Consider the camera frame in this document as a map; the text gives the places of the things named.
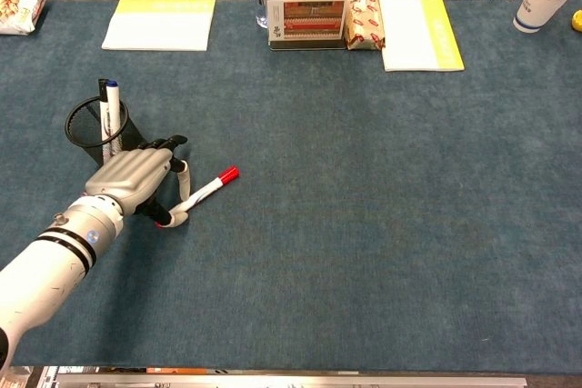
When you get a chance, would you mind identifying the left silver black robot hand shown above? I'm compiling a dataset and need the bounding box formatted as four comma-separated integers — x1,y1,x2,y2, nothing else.
85,134,192,229

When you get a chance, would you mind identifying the black mesh pen cup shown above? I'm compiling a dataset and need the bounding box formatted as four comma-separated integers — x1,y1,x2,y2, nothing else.
64,95,147,167

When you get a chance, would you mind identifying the blue-capped white marker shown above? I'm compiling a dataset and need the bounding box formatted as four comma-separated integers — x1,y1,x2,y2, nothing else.
102,80,123,164

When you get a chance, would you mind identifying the red-capped white marker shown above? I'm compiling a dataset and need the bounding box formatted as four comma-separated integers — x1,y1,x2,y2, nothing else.
154,165,241,229

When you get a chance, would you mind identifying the black marker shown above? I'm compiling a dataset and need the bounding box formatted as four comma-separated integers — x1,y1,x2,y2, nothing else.
97,78,111,166

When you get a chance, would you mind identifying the printed snack bag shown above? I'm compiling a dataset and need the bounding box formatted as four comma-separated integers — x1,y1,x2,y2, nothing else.
0,0,49,36

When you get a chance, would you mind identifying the blue felt table mat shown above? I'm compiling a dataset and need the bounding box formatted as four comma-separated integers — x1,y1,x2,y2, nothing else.
0,0,582,373

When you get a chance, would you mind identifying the red pattern picture card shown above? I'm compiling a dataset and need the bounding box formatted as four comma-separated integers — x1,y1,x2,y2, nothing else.
266,0,347,43

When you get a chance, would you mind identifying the red print wrapped package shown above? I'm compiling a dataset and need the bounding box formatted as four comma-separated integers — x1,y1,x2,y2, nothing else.
345,0,386,52

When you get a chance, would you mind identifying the yellow white Lexicon notebook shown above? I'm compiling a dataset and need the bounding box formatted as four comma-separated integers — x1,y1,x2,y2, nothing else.
376,0,467,74

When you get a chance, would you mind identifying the white blue paper cup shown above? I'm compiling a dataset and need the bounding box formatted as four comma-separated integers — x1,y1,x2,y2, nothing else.
513,0,578,35

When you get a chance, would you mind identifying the aluminium profile rail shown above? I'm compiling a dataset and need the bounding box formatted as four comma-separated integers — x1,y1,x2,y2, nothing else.
54,373,528,388

